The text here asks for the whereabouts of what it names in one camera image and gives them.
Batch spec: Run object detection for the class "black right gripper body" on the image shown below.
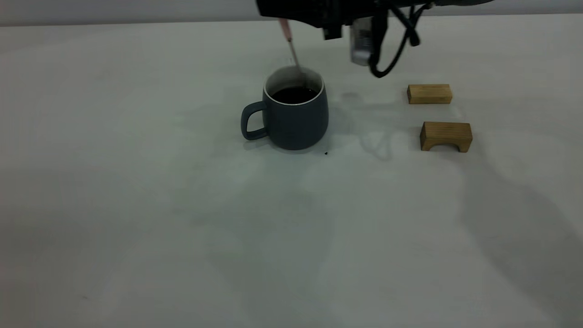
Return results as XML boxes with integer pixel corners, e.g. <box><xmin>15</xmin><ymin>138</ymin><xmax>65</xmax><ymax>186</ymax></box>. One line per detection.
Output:
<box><xmin>317</xmin><ymin>0</ymin><xmax>388</xmax><ymax>40</ymax></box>

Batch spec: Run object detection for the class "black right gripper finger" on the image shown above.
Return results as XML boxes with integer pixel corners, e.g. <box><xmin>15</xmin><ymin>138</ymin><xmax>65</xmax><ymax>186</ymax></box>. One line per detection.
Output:
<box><xmin>256</xmin><ymin>0</ymin><xmax>319</xmax><ymax>10</ymax></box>
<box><xmin>260</xmin><ymin>8</ymin><xmax>319</xmax><ymax>23</ymax></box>

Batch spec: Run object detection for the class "pink handled spoon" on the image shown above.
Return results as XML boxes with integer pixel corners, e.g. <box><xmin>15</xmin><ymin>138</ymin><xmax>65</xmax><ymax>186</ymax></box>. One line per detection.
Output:
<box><xmin>279</xmin><ymin>18</ymin><xmax>305</xmax><ymax>79</ymax></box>

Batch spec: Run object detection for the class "grey ceramic cup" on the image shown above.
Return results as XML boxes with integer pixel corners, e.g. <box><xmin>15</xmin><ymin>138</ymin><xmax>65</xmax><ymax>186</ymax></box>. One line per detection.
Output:
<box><xmin>240</xmin><ymin>66</ymin><xmax>329</xmax><ymax>151</ymax></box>

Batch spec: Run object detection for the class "black coffee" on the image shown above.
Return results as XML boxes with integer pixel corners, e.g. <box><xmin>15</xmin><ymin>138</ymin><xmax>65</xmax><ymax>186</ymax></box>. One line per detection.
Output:
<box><xmin>272</xmin><ymin>87</ymin><xmax>318</xmax><ymax>104</ymax></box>

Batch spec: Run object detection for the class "plain wooden block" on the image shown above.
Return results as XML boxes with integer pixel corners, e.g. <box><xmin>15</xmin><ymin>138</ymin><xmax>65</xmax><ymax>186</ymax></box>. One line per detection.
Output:
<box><xmin>407</xmin><ymin>84</ymin><xmax>453</xmax><ymax>105</ymax></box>

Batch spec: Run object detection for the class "arched wooden block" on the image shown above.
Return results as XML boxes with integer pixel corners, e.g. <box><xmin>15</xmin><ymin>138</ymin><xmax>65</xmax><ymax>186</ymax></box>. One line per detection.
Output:
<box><xmin>419</xmin><ymin>121</ymin><xmax>473</xmax><ymax>153</ymax></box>

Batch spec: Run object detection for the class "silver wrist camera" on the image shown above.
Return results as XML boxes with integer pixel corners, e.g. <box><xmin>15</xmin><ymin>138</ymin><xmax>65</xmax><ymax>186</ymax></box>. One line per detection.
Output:
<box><xmin>350</xmin><ymin>17</ymin><xmax>379</xmax><ymax>67</ymax></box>

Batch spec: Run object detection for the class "black camera cable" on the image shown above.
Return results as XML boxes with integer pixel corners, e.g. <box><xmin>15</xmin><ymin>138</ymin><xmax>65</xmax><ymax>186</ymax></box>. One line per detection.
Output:
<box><xmin>368</xmin><ymin>1</ymin><xmax>435</xmax><ymax>78</ymax></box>

